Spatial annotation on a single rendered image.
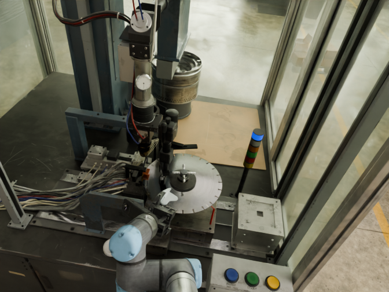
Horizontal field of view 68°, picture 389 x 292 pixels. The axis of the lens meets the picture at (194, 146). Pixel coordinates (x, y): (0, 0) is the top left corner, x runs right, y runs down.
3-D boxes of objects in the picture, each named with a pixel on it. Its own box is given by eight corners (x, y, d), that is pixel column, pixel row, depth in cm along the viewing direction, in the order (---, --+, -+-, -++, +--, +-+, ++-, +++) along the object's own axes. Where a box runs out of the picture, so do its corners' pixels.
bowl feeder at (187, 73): (198, 102, 204) (205, 53, 180) (192, 128, 181) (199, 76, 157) (156, 95, 205) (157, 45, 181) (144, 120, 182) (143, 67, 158)
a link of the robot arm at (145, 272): (158, 303, 73) (160, 262, 72) (113, 306, 72) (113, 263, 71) (158, 286, 81) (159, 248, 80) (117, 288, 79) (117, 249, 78)
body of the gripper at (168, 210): (171, 229, 95) (158, 244, 84) (148, 219, 97) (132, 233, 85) (178, 208, 94) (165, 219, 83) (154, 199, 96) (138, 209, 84)
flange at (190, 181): (166, 172, 123) (167, 168, 121) (191, 168, 126) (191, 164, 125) (173, 193, 115) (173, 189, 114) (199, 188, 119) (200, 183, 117)
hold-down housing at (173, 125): (175, 158, 112) (178, 116, 99) (170, 167, 109) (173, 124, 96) (161, 154, 113) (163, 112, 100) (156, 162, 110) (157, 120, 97)
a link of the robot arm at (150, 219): (124, 238, 81) (132, 211, 80) (132, 232, 86) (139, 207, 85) (148, 248, 80) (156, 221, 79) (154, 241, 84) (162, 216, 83)
